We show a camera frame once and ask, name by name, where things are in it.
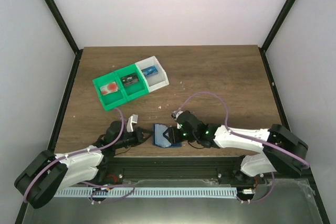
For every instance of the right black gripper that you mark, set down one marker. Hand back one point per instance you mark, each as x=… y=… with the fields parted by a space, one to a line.
x=174 y=137

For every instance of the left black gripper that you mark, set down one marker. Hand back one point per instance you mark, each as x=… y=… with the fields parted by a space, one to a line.
x=139 y=138

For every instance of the blue leather card holder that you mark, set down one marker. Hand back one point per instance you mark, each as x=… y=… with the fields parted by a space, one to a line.
x=160 y=137

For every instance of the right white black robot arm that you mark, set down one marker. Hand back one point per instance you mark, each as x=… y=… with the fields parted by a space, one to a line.
x=250 y=140

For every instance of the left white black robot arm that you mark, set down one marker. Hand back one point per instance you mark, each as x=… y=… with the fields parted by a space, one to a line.
x=50 y=173

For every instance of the white red credit card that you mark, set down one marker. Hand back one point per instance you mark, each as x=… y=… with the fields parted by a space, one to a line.
x=109 y=88

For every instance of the black credit card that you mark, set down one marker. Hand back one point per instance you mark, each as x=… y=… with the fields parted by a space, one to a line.
x=129 y=79

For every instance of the blue credit card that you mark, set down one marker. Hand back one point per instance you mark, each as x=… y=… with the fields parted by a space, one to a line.
x=150 y=71

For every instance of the middle green bin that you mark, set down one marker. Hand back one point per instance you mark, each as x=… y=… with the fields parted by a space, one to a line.
x=136 y=90

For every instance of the green bin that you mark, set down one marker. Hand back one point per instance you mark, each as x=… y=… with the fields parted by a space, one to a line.
x=112 y=100
x=136 y=90

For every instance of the left green bin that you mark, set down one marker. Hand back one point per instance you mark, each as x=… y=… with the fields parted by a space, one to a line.
x=112 y=100

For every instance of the white bin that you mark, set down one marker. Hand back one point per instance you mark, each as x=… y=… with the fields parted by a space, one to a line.
x=157 y=81

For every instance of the grey metal sheet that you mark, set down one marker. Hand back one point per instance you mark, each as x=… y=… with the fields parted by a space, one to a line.
x=291 y=201

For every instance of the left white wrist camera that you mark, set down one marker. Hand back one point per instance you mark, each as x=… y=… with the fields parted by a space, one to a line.
x=131 y=122

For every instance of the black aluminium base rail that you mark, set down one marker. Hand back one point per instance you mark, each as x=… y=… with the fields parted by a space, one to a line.
x=222 y=169

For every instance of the light blue slotted cable duct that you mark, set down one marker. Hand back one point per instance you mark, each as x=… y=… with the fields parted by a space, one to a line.
x=151 y=192

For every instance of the left black side rail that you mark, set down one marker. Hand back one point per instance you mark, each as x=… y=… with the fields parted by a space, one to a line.
x=64 y=102

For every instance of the black side rail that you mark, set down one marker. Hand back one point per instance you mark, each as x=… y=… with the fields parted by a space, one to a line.
x=64 y=102
x=279 y=103

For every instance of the right black side rail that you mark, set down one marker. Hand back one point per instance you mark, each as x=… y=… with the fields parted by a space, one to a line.
x=279 y=103

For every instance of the left black frame post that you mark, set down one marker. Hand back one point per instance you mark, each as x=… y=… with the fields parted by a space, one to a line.
x=62 y=25

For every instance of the black frame post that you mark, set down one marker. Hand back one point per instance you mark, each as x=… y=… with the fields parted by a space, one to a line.
x=62 y=25
x=286 y=8

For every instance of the right black frame post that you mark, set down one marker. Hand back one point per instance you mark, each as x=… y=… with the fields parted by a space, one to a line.
x=286 y=8

